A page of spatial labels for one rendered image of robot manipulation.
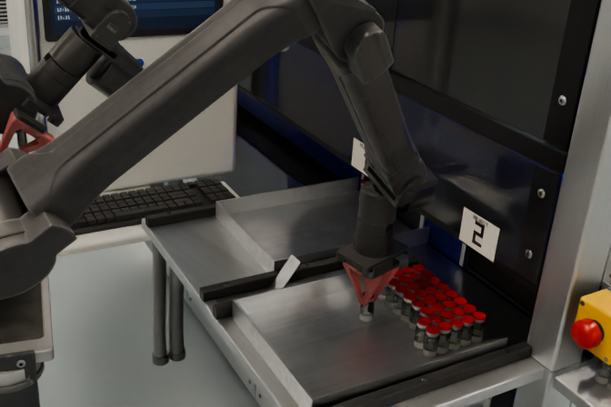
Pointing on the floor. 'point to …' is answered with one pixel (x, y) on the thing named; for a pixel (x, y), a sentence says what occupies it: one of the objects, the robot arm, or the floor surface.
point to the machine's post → (575, 226)
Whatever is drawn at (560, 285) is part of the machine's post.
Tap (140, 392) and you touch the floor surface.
